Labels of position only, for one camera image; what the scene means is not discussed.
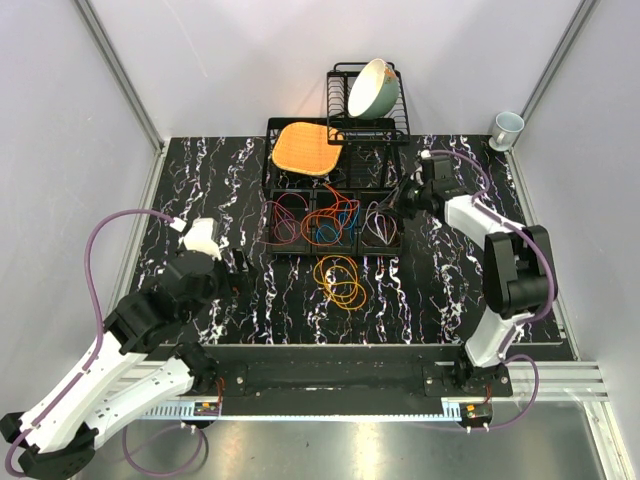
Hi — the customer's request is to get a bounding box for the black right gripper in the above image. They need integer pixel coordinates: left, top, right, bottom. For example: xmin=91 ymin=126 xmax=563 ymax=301
xmin=375 ymin=174 xmax=432 ymax=222

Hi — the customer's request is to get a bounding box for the white cable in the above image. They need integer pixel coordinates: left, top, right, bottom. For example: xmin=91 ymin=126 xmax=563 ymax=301
xmin=363 ymin=200 xmax=401 ymax=244

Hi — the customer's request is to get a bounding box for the blue cable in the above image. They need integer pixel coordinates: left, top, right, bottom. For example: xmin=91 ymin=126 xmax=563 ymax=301
xmin=315 ymin=199 xmax=361 ymax=246

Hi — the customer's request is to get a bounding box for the red cable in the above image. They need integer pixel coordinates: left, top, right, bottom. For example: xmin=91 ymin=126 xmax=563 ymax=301
xmin=299 ymin=183 xmax=361 ymax=247

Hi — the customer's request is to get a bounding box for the magenta cable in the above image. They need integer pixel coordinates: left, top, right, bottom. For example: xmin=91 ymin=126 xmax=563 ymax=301
xmin=263 ymin=192 xmax=311 ymax=247

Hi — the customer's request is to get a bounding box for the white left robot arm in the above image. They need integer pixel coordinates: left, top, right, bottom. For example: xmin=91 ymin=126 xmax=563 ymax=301
xmin=1 ymin=249 xmax=257 ymax=479

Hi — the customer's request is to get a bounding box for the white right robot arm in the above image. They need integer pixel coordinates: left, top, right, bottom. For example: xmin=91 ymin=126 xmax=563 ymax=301
xmin=391 ymin=176 xmax=557 ymax=397

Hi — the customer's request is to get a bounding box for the black flat drip tray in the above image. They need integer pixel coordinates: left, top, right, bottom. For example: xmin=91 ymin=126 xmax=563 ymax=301
xmin=262 ymin=117 xmax=403 ymax=193

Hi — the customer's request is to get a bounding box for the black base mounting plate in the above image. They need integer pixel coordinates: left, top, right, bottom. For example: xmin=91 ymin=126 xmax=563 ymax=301
xmin=158 ymin=343 xmax=515 ymax=416

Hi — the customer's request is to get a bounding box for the black three-compartment tray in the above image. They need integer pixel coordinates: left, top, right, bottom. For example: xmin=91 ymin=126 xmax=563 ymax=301
xmin=262 ymin=186 xmax=404 ymax=257

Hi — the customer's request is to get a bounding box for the green ceramic bowl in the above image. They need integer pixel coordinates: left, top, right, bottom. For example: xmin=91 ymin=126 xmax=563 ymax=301
xmin=347 ymin=58 xmax=400 ymax=120

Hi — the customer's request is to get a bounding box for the white mug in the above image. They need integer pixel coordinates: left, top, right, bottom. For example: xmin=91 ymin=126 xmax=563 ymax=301
xmin=489 ymin=111 xmax=525 ymax=152

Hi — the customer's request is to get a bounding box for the orange woven mat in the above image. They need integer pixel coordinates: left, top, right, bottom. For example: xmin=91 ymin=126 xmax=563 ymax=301
xmin=271 ymin=121 xmax=343 ymax=177

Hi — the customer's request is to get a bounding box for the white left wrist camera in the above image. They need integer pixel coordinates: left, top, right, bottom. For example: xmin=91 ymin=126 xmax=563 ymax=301
xmin=182 ymin=218 xmax=222 ymax=260

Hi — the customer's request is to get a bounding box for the black wire dish rack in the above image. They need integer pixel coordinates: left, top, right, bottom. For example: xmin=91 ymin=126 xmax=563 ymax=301
xmin=326 ymin=58 xmax=410 ymax=146

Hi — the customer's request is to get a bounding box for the purple right arm hose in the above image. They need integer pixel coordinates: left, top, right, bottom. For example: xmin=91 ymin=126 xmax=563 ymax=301
xmin=419 ymin=148 xmax=559 ymax=434

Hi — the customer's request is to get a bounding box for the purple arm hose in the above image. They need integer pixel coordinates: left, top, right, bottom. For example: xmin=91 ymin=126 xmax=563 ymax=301
xmin=4 ymin=208 xmax=209 ymax=475
xmin=419 ymin=148 xmax=559 ymax=434

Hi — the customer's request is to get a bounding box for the purple left arm hose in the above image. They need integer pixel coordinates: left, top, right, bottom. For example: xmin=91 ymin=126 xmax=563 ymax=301
xmin=4 ymin=208 xmax=209 ymax=475

